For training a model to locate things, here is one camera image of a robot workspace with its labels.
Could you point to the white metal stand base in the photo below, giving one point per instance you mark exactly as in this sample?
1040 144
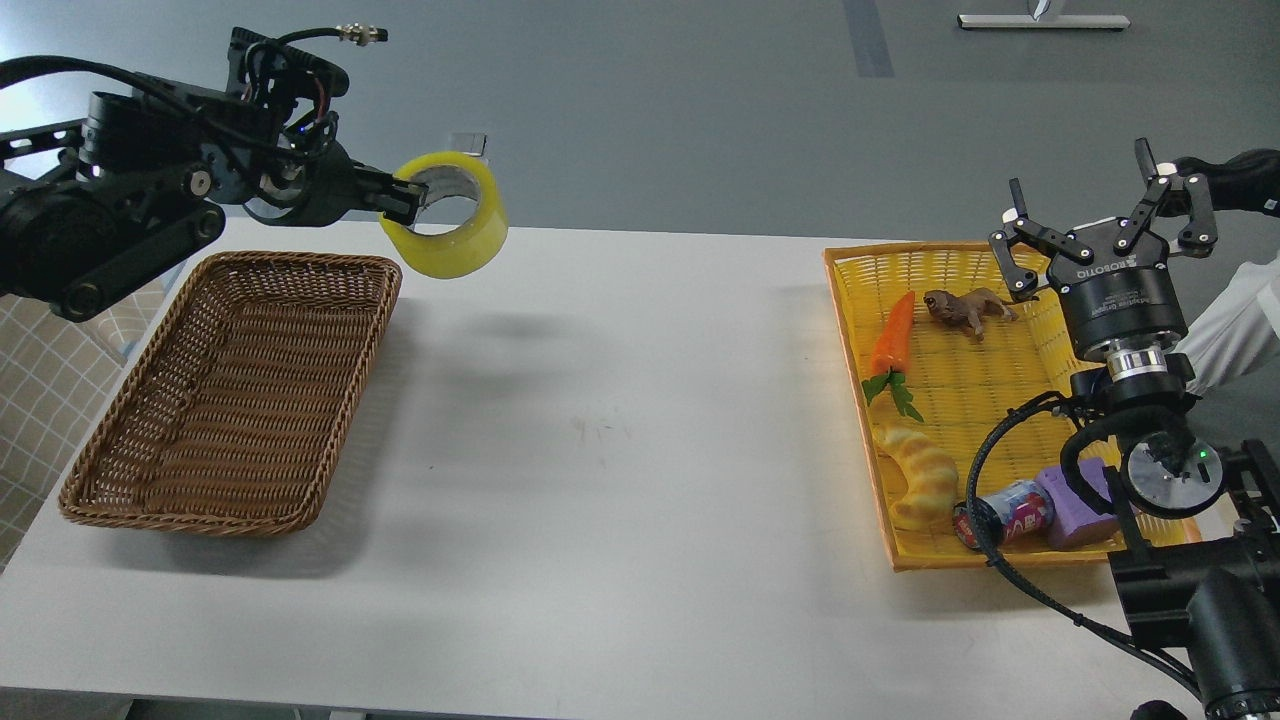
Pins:
1046 15

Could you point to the brown wicker basket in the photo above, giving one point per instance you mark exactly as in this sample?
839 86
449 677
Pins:
231 422

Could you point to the orange toy carrot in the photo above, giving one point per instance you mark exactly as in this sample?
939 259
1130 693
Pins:
891 359

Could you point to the yellow plastic basket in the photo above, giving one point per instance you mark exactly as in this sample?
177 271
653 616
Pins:
962 387

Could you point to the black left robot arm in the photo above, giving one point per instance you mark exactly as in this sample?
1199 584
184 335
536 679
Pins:
143 181

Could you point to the beige checkered cloth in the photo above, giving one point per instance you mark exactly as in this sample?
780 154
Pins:
55 375

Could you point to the yellow tape roll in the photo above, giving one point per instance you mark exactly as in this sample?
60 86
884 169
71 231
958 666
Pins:
450 175

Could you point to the toy croissant bread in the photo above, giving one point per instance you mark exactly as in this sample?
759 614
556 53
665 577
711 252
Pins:
931 475

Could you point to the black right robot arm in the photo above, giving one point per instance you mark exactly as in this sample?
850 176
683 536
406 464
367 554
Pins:
1195 568

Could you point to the purple foam block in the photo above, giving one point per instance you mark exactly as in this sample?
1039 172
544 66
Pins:
1074 523

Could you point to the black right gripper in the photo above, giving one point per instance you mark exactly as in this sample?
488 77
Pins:
1112 276

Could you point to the brown toy lion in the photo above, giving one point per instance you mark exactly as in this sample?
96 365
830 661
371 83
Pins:
968 310

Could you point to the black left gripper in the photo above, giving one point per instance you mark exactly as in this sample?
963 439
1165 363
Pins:
329 187

